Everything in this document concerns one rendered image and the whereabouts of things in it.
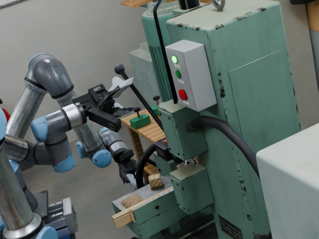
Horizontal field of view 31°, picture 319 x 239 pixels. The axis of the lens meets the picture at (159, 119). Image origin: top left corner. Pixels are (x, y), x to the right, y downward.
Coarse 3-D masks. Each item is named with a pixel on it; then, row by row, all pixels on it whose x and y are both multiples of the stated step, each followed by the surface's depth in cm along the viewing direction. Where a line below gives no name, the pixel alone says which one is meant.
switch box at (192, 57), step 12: (168, 48) 146; (180, 48) 142; (192, 48) 140; (204, 48) 141; (168, 60) 148; (180, 60) 142; (192, 60) 140; (204, 60) 142; (180, 72) 144; (192, 72) 141; (204, 72) 143; (180, 84) 147; (192, 84) 142; (204, 84) 144; (192, 96) 144; (204, 96) 144; (192, 108) 146; (204, 108) 145
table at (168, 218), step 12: (168, 180) 205; (132, 192) 204; (144, 192) 202; (156, 192) 200; (120, 204) 198; (156, 216) 186; (168, 216) 188; (180, 216) 190; (132, 228) 190; (144, 228) 185; (156, 228) 187
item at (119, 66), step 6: (120, 66) 191; (120, 72) 191; (126, 78) 189; (132, 84) 188; (132, 90) 187; (138, 96) 185; (144, 102) 183; (150, 108) 182; (150, 114) 181; (156, 120) 179; (162, 126) 178; (174, 156) 172; (180, 162) 171; (192, 162) 167
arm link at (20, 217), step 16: (0, 112) 154; (0, 128) 153; (0, 144) 155; (0, 160) 157; (0, 176) 157; (16, 176) 163; (0, 192) 159; (16, 192) 161; (0, 208) 162; (16, 208) 162; (16, 224) 164; (32, 224) 166
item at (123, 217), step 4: (168, 188) 192; (160, 192) 191; (152, 196) 190; (144, 200) 189; (136, 204) 187; (128, 208) 186; (120, 212) 185; (124, 212) 185; (128, 212) 185; (112, 216) 184; (116, 216) 184; (120, 216) 184; (124, 216) 185; (128, 216) 185; (116, 220) 184; (120, 220) 184; (124, 220) 185; (128, 220) 186; (116, 224) 184; (120, 224) 185; (124, 224) 185; (116, 228) 185
